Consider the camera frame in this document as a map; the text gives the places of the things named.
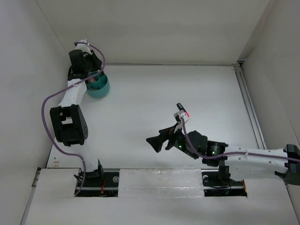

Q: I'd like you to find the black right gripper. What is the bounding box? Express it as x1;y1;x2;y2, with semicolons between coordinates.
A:
146;123;199;159

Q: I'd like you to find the pink cap black highlighter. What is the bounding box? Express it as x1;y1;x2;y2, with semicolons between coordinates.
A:
176;103;189;117

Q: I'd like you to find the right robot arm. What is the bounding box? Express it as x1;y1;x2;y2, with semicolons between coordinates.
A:
146;126;300;186

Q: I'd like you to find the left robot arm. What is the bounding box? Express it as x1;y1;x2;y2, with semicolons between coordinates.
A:
50;46;105;186

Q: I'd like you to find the teal round desk organizer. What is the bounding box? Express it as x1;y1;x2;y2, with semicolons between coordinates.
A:
86;71;110;98

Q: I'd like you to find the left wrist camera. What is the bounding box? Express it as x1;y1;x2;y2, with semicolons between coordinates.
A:
75;39;90;52

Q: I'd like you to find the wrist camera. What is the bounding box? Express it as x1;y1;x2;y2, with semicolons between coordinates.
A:
75;39;90;52
174;110;189;124

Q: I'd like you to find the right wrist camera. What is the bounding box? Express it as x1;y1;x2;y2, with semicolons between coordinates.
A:
174;110;189;124

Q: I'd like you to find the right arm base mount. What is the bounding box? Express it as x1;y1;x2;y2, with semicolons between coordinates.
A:
202;166;248;197

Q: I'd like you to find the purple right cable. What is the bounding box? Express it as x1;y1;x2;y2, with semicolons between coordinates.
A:
178;116;300;162

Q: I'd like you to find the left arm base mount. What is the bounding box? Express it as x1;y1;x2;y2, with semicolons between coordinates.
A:
76;170;120;197

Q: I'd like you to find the aluminium rail right side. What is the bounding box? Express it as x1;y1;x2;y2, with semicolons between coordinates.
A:
235;61;288;188

